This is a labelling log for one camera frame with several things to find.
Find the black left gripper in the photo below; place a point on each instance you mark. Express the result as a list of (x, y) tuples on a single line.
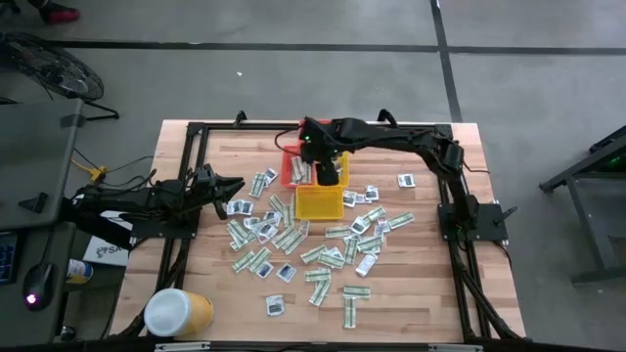
[(200, 183)]

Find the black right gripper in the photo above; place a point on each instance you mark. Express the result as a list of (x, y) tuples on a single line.
[(323, 142)]

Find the plain white packet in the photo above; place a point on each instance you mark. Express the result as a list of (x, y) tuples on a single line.
[(368, 264)]

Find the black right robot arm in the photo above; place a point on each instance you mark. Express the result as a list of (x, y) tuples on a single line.
[(391, 137)]

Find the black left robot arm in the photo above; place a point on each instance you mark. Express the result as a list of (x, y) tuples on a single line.
[(142, 200)]

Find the yellow plastic basket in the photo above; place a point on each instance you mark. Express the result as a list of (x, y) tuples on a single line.
[(345, 171), (319, 203)]

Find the orange plastic basket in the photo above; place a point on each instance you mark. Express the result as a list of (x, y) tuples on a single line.
[(324, 120), (287, 171)]

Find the yellow canister white lid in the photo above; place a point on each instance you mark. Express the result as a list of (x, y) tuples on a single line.
[(178, 313)]

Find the yellow power plug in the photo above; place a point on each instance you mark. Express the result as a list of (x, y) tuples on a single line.
[(98, 172)]

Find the white cardboard box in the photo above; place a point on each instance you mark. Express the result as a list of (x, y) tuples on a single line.
[(105, 251)]

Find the silver metal bar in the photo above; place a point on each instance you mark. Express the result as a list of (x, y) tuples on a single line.
[(183, 346), (455, 348)]

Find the blue yellow can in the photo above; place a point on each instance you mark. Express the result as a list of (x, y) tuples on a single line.
[(79, 271)]

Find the grey desk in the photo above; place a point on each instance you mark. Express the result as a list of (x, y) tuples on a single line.
[(29, 146)]

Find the black computer mouse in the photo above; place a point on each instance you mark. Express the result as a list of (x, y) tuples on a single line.
[(39, 283)]

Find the black floor fan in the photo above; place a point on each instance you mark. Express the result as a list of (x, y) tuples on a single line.
[(54, 68)]

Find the black keyboard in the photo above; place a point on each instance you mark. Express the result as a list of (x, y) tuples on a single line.
[(7, 256)]

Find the person's foot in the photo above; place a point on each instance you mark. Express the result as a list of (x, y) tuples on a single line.
[(58, 13)]

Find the grey metal stand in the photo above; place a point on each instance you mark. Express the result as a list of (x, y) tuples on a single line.
[(587, 195)]

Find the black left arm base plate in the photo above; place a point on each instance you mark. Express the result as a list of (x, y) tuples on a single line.
[(166, 231)]

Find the black aluminium table frame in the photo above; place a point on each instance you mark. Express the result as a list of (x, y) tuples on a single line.
[(244, 126)]

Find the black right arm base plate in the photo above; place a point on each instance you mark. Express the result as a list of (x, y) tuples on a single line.
[(489, 224)]

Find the black desk bracket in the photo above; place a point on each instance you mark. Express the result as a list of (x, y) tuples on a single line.
[(33, 202)]

